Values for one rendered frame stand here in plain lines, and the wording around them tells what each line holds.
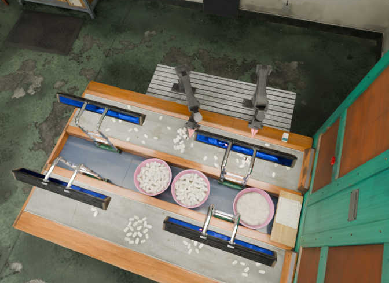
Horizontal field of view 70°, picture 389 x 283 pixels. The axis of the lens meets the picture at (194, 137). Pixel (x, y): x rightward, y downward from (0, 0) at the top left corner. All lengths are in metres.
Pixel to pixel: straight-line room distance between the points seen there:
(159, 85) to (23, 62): 2.11
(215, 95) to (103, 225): 1.29
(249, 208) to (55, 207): 1.34
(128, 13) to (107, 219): 2.76
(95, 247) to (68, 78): 2.19
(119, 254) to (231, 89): 1.48
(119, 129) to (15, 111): 1.75
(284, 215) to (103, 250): 1.19
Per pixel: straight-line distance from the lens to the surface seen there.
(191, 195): 1.97
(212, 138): 1.69
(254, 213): 1.97
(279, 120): 2.28
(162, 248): 1.95
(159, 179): 2.01
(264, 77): 1.94
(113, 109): 1.88
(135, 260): 1.96
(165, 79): 2.44
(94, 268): 2.86
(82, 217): 2.13
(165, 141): 2.10
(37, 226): 2.23
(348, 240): 1.29
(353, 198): 1.34
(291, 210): 1.97
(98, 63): 3.62
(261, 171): 2.03
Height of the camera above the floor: 2.67
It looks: 67 degrees down
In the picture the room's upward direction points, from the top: 8 degrees counter-clockwise
